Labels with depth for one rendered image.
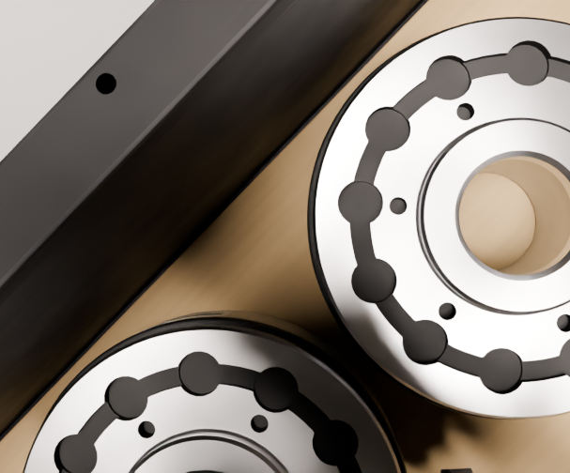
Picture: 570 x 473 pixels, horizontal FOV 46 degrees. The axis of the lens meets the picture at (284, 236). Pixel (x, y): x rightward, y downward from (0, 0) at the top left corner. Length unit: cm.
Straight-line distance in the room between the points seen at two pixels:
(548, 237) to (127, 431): 12
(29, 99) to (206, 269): 19
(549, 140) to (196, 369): 11
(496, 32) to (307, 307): 9
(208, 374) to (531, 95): 11
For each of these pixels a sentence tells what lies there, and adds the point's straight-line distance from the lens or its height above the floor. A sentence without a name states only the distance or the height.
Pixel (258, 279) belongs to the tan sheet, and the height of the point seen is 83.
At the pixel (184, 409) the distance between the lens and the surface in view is 18.
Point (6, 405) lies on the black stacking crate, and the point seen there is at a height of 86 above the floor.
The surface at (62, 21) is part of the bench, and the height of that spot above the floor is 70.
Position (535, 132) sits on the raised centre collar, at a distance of 18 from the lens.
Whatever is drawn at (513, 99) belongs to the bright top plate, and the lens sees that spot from 18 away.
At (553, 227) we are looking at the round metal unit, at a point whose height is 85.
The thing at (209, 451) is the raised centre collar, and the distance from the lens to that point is 18.
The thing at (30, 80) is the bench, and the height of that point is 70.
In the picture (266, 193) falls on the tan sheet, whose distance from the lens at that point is 20.
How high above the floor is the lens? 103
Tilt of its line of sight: 86 degrees down
